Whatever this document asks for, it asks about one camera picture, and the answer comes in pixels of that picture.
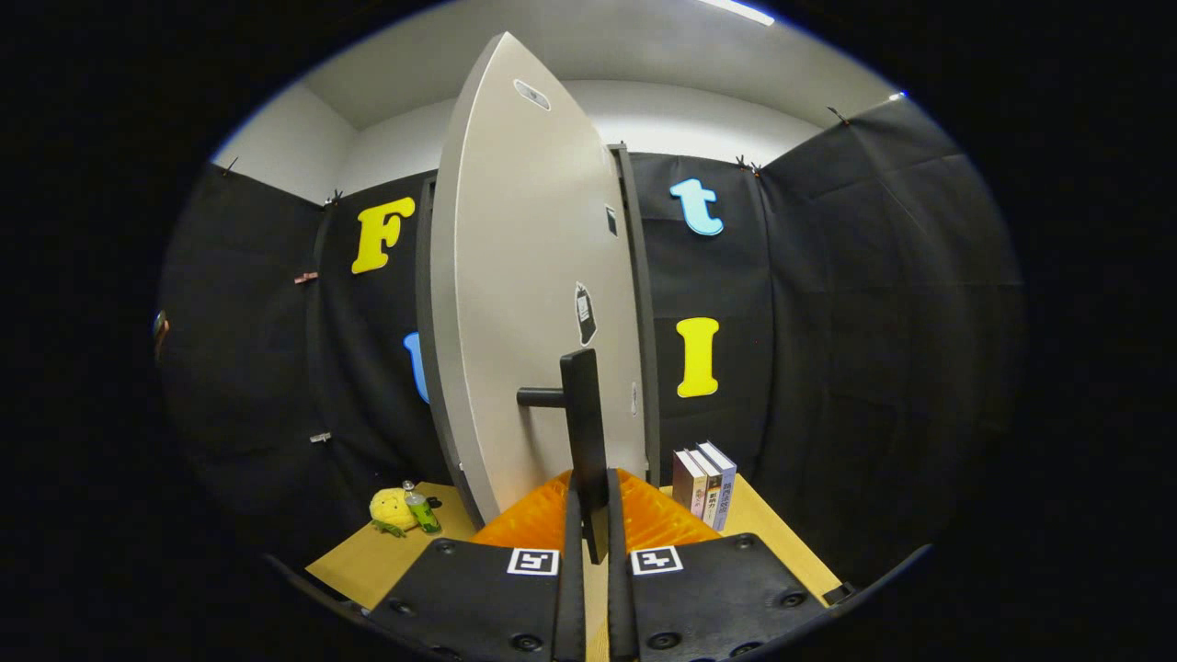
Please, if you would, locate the black backdrop cloth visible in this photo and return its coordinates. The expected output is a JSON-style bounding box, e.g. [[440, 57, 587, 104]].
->
[[152, 97, 1026, 589]]

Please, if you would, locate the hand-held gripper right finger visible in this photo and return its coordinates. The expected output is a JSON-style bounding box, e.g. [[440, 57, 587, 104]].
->
[[605, 469, 828, 662]]

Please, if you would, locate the black door handle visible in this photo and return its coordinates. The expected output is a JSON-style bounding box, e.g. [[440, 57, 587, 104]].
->
[[517, 349, 610, 564]]

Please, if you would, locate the long ceiling light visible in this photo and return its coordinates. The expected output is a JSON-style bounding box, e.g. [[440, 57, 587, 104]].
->
[[699, 0, 775, 27]]

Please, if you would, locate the green bottle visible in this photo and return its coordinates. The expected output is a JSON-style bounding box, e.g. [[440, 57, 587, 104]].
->
[[402, 480, 442, 534]]

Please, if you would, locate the white book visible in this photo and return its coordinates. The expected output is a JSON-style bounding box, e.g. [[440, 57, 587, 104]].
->
[[688, 446, 725, 529]]

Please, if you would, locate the yellow plush toy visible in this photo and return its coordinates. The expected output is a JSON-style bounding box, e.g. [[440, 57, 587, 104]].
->
[[369, 487, 426, 538]]

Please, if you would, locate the brown book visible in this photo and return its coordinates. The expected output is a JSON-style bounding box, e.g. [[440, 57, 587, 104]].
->
[[672, 449, 707, 521]]

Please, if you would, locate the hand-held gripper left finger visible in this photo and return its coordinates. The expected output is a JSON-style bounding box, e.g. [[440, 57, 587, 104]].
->
[[368, 469, 589, 662]]

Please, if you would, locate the grey shoe cabinet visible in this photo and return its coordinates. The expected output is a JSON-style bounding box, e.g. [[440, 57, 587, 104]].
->
[[416, 143, 661, 530]]

